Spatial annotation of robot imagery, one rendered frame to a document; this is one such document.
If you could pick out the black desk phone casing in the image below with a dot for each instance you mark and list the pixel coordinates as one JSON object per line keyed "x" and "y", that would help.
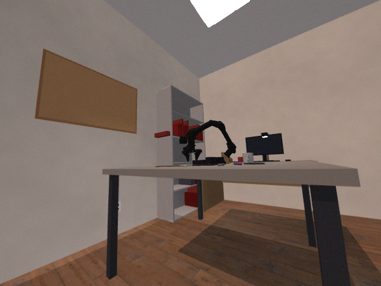
{"x": 207, "y": 162}

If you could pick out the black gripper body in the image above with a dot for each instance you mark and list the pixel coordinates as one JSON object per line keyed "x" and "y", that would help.
{"x": 193, "y": 150}

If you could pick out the grey mug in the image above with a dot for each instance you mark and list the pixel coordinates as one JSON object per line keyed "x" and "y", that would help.
{"x": 246, "y": 156}

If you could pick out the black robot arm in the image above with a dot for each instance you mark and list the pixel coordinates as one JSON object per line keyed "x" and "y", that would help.
{"x": 191, "y": 136}

